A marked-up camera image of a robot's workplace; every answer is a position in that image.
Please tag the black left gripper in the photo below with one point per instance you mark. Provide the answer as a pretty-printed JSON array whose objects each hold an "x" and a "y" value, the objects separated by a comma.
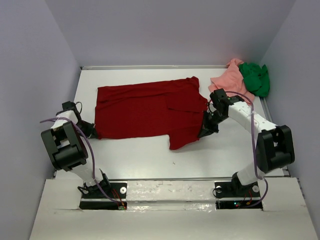
[{"x": 91, "y": 132}]

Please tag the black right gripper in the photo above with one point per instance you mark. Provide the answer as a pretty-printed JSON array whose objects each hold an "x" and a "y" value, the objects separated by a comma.
[{"x": 206, "y": 129}]

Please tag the dark red t-shirt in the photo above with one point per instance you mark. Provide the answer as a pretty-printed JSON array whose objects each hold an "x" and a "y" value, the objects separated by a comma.
[{"x": 173, "y": 107}]

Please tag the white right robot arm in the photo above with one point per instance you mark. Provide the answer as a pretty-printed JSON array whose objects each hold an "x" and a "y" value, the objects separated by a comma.
[{"x": 272, "y": 144}]

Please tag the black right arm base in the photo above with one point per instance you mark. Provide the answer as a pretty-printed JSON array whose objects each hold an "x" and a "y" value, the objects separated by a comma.
[{"x": 231, "y": 195}]

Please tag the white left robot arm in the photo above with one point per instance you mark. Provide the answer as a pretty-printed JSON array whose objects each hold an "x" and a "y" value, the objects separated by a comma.
[{"x": 68, "y": 148}]

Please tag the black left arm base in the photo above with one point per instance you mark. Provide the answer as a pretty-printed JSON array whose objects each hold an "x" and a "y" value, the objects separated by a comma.
[{"x": 114, "y": 197}]

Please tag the pink t-shirt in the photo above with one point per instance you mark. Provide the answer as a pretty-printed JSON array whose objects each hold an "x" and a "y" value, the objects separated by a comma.
[{"x": 231, "y": 80}]

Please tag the green t-shirt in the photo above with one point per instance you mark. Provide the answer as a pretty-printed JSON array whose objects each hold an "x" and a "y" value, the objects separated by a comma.
[{"x": 256, "y": 78}]

